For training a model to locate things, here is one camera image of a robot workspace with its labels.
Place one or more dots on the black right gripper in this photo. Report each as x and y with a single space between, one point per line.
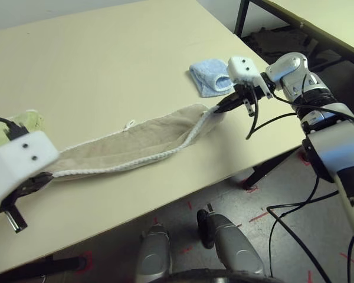
250 94

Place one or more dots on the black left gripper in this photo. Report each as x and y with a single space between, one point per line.
16 216

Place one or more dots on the beige towel with white trim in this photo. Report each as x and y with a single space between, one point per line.
121 141

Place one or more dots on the blue folded towel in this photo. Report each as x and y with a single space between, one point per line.
206 72

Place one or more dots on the green folded towel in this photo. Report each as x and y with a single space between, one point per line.
29 119

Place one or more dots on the black table leg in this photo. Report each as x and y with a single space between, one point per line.
262 171
62 263

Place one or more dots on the silver robot left leg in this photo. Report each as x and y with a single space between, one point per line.
153 259

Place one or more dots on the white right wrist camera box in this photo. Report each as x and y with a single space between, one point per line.
239 69

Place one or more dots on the beige table with black frame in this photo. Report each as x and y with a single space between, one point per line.
327 17

